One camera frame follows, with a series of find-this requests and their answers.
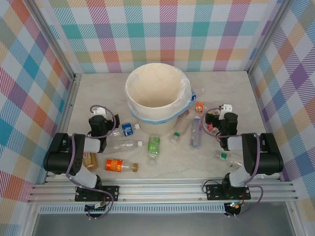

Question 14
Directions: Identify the small bottle red cap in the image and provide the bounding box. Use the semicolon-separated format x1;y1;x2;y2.
206;123;220;136

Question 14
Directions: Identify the tall clear bluish bottle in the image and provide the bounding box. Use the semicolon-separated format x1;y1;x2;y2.
190;115;203;149

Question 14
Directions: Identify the clear bottle green-white cap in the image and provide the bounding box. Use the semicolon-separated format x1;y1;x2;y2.
169;115;193;145

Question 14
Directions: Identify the crushed clear bottle green cap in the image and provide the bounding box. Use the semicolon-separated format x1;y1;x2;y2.
212;150;243;171

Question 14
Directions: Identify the orange label bottle gold cap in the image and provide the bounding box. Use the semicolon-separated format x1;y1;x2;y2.
105;158;139;173

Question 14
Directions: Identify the translucent bin liner bag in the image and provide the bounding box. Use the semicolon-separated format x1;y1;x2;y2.
125;62;194;125

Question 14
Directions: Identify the white round bin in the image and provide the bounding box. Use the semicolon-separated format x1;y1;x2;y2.
126;62;193;135

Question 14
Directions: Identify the blue label plastic bottle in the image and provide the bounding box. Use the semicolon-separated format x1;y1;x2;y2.
109;122;141;138

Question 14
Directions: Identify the clear bottle blue wrapper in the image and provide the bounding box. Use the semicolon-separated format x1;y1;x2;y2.
190;88;207;102

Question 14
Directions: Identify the amber tea bottle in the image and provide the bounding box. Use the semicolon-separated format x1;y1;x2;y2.
82;151;99;172

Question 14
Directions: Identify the green label plastic bottle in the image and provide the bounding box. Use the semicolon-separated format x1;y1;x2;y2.
147;133;161;166

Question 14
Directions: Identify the small circuit board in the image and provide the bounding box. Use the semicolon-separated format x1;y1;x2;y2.
84;202;109;212
224;201;243;212

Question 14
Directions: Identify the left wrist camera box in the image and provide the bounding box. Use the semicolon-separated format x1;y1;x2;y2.
92;107;107;117

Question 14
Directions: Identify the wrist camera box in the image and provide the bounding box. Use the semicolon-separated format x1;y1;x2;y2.
218;103;233;120
92;107;107;117

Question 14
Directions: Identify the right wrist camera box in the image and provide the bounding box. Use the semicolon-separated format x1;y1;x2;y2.
218;103;233;120

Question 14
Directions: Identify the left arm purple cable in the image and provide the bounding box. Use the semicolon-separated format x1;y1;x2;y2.
65;105;117;220

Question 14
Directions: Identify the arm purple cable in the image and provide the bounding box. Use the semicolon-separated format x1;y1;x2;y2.
201;106;264;218
65;105;117;220

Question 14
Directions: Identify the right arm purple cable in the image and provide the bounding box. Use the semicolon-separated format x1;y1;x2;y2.
201;106;264;218

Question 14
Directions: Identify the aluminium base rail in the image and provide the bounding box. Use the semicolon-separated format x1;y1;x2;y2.
26;177;299;204

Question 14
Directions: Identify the white slotted cable duct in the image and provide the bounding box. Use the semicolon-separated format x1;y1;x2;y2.
38;206;226;214

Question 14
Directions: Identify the aluminium frame post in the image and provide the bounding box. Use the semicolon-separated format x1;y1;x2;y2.
29;0;82;82
247;0;294;75

